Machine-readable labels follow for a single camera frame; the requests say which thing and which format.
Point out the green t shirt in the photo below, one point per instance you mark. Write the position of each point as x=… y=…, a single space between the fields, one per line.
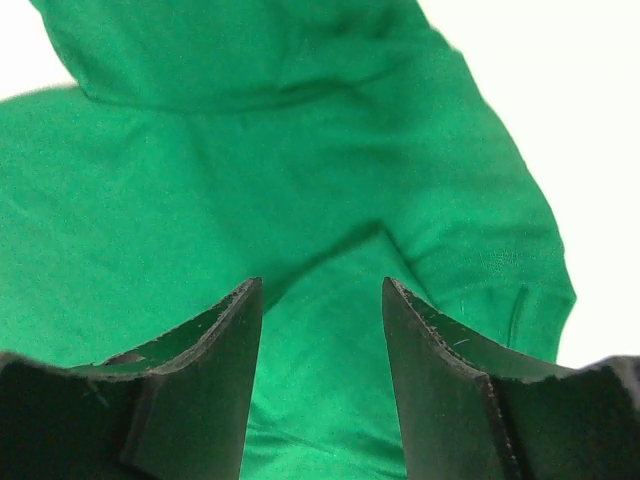
x=320 y=145

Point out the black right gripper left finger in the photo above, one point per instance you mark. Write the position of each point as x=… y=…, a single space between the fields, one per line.
x=175 y=407

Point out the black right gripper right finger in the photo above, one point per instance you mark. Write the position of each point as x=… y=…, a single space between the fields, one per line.
x=470 y=408

